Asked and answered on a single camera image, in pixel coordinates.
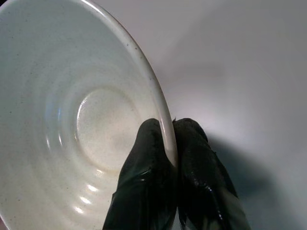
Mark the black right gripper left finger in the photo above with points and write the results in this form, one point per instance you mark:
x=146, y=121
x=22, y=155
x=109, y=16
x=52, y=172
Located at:
x=144, y=179

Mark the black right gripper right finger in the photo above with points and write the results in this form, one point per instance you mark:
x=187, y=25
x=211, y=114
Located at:
x=204, y=182

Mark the white ceramic bowl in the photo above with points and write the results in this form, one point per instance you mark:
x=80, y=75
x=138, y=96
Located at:
x=72, y=115

